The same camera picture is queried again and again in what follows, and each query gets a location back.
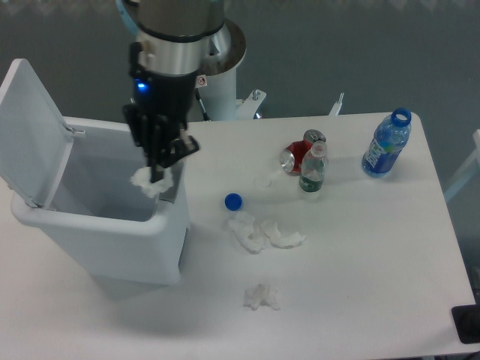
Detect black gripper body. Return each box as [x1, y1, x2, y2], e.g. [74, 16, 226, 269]
[122, 41, 200, 168]

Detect white paper ball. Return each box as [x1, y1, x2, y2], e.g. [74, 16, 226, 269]
[129, 166, 175, 197]

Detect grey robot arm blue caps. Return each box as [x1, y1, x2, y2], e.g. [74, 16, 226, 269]
[116, 1, 224, 183]

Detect white trash bin open lid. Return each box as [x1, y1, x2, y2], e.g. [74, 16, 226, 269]
[1, 58, 190, 285]

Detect blue bottle cap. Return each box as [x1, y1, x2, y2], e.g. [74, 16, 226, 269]
[224, 193, 243, 212]

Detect white crumpled tissue left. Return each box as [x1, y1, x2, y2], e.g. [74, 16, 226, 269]
[227, 211, 266, 254]

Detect white crumpled tissue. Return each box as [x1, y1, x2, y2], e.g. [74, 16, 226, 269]
[261, 220, 307, 249]
[243, 283, 281, 311]
[227, 211, 266, 254]

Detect crushed red soda can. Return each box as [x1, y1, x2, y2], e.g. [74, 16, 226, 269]
[279, 129, 326, 176]

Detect white crumpled tissue right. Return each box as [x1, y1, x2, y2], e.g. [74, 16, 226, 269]
[261, 220, 307, 249]

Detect clear green label bottle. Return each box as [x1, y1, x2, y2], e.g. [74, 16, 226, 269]
[298, 140, 329, 193]

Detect white crumpled tissue front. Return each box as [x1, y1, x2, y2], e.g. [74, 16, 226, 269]
[243, 283, 281, 311]

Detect blue plastic drink bottle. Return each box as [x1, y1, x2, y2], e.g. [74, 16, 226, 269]
[361, 107, 412, 178]

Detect black device at edge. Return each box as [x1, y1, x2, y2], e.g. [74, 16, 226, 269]
[451, 304, 479, 344]

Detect black cable on pedestal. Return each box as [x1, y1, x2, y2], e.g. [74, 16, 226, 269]
[193, 86, 211, 122]

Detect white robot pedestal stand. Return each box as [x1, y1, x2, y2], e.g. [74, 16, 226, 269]
[129, 19, 269, 123]

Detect white frame at right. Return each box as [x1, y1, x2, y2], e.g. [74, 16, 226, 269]
[443, 129, 479, 203]

